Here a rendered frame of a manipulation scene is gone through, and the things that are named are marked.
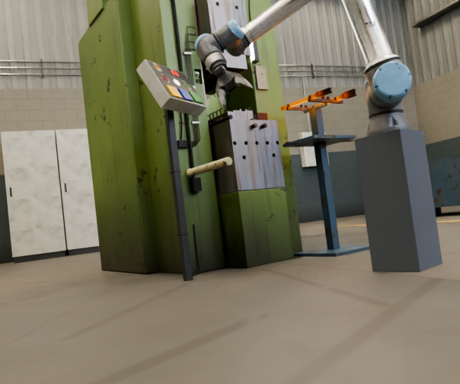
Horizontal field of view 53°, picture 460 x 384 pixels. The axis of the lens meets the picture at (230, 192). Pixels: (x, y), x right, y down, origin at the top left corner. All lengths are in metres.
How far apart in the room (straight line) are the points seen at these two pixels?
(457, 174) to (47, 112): 6.69
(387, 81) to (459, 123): 9.69
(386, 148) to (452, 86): 9.77
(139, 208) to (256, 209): 0.82
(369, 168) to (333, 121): 8.76
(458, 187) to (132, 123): 4.22
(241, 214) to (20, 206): 5.65
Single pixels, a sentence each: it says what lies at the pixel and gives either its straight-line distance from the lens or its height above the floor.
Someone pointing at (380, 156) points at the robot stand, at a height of 0.50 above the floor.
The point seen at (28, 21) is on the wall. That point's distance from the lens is 9.48.
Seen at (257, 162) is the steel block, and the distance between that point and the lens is 2.90.
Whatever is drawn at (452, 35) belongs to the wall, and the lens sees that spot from 11.95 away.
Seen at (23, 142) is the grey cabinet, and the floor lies 1.91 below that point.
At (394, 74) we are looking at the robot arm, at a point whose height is 0.80.
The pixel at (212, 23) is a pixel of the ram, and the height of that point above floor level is 1.55.
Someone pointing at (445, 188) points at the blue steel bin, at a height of 0.34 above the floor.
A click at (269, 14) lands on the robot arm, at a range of 2.26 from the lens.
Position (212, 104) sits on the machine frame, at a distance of 3.47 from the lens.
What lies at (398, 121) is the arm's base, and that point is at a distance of 2.14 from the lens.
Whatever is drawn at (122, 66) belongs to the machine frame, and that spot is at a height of 1.44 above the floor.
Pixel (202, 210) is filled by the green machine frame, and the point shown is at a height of 0.38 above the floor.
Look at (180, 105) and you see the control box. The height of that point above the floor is 0.94.
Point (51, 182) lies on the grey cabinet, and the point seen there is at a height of 1.23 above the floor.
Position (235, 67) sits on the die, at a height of 1.27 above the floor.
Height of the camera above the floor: 0.32
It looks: 3 degrees up
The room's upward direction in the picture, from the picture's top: 7 degrees counter-clockwise
